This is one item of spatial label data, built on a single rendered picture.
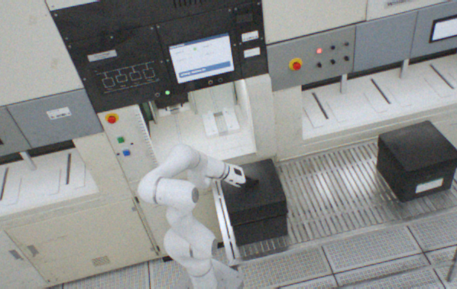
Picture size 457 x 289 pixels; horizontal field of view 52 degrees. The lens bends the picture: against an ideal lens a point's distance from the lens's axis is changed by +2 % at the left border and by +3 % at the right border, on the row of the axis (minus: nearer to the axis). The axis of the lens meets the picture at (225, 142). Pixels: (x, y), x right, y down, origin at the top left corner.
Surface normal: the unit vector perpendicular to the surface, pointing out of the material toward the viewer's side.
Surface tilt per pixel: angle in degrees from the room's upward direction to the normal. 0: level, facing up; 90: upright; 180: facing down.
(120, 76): 90
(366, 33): 90
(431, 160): 0
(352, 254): 0
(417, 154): 0
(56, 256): 90
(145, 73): 90
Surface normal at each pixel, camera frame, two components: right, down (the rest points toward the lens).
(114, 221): 0.19, 0.67
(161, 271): -0.15, -0.70
